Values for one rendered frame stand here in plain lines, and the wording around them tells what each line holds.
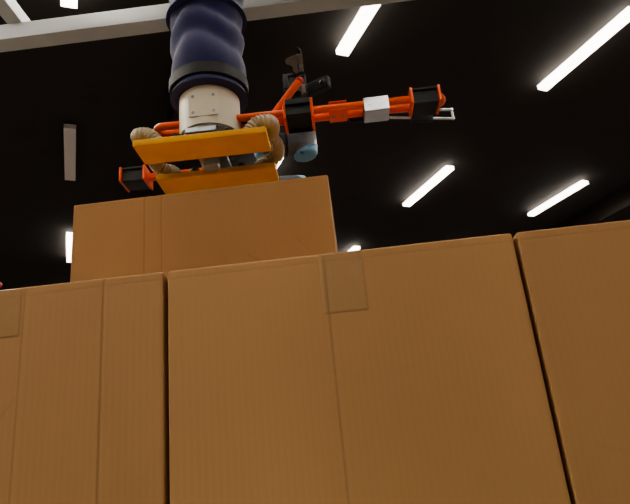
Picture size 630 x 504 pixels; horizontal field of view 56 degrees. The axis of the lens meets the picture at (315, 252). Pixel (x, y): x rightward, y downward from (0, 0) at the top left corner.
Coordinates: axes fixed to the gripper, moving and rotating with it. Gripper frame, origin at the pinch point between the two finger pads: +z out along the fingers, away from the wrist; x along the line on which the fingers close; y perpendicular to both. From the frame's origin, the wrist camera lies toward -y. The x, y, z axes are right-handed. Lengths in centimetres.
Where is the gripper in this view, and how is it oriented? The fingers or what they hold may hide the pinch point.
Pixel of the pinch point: (301, 64)
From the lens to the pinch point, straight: 208.1
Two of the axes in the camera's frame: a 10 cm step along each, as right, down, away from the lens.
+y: -9.9, 1.1, 0.2
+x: -0.9, -9.4, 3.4
